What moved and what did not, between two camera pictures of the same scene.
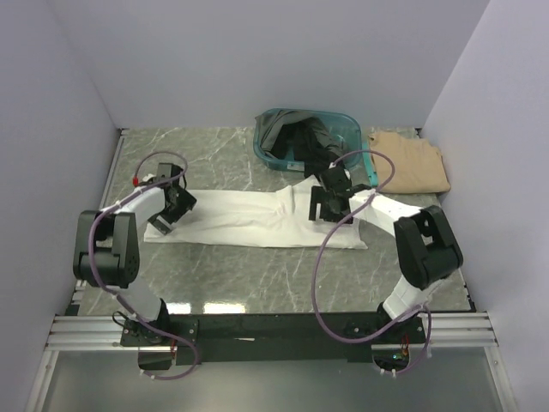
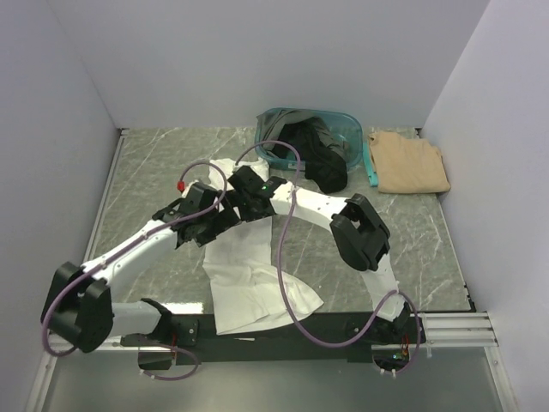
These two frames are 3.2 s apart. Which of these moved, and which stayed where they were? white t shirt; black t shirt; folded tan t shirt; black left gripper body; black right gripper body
Moved: black left gripper body; black right gripper body; white t shirt
Stayed: folded tan t shirt; black t shirt
